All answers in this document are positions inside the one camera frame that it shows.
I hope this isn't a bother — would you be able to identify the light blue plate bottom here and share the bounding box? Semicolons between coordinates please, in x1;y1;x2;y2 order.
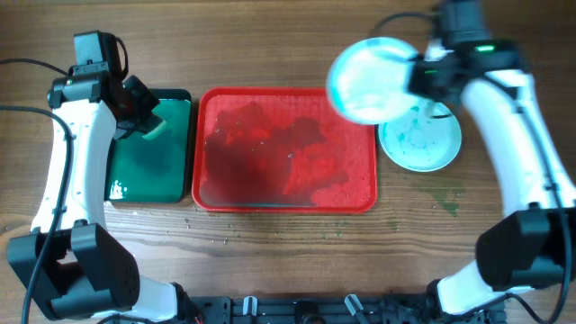
378;100;463;173

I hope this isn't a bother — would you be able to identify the light blue plate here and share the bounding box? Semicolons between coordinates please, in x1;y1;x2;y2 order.
326;37;420;125
378;100;463;173

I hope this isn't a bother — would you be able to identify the light blue plate top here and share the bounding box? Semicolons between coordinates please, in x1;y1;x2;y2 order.
326;37;420;125

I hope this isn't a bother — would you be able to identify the green sponge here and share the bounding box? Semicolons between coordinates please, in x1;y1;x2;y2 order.
141;114;167;140

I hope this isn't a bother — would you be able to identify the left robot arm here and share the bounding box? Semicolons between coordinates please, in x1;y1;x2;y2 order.
7;31;185;323

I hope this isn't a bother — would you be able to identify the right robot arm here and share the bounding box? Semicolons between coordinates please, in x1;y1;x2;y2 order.
408;1;575;317

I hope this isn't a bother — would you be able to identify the black tray with green water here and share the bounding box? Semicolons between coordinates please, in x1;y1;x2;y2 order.
104;89;194;203

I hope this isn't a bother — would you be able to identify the red plastic tray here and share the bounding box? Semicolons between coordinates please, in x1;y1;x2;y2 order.
191;87;378;213

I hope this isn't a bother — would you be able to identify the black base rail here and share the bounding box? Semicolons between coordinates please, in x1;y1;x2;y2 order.
191;293;507;324

